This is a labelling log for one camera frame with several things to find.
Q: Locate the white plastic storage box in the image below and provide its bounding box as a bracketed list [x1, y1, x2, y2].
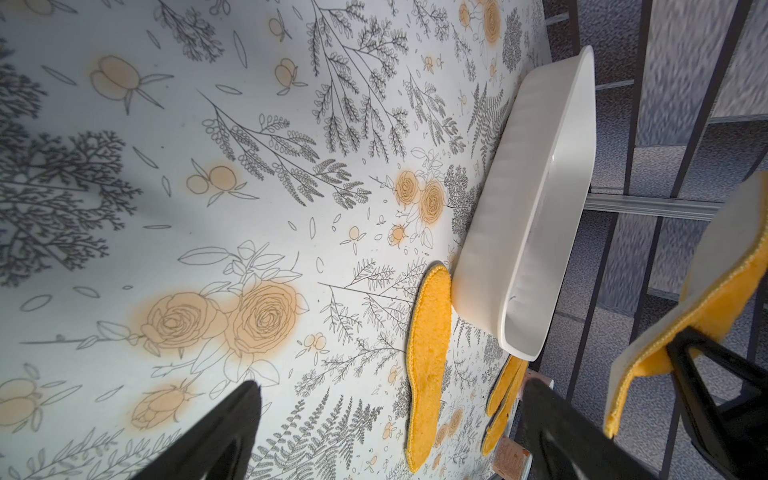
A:
[452, 46, 596, 361]

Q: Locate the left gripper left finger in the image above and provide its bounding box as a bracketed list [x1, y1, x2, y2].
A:
[135, 380, 262, 479]

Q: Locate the orange insole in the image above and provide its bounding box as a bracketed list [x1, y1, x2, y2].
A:
[405, 261, 452, 473]
[603, 171, 767, 438]
[485, 355, 529, 416]
[481, 385, 518, 456]

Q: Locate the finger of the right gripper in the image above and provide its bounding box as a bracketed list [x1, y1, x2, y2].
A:
[664, 326, 768, 480]

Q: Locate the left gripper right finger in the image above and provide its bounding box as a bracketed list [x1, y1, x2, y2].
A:
[522, 379, 655, 480]

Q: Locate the floral table cloth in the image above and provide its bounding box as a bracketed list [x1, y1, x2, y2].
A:
[1, 1, 551, 479]

